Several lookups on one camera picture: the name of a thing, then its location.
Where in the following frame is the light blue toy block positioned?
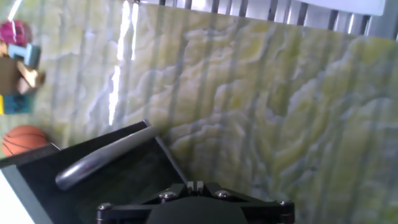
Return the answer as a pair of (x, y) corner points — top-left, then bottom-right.
(7, 42), (42, 70)

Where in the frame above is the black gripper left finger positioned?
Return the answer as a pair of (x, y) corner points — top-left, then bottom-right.
(95, 182), (194, 224)

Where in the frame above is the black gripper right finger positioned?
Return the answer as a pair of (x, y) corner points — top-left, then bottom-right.
(197, 181), (295, 224)

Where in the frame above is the brown toy block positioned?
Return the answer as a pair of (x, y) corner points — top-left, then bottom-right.
(0, 57), (22, 96)

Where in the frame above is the pink toy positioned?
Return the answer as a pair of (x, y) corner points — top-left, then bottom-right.
(0, 19), (32, 47)

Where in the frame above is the white printed paper sheet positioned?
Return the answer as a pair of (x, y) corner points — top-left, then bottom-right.
(297, 0), (387, 17)

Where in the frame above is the orange toy basketball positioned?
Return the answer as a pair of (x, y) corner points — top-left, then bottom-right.
(1, 124), (49, 157)

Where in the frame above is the dark blue toy block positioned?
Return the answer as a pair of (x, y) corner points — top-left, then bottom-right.
(2, 93), (34, 115)

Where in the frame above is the green marble pattern mat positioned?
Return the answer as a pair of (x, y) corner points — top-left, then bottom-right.
(0, 0), (398, 224)

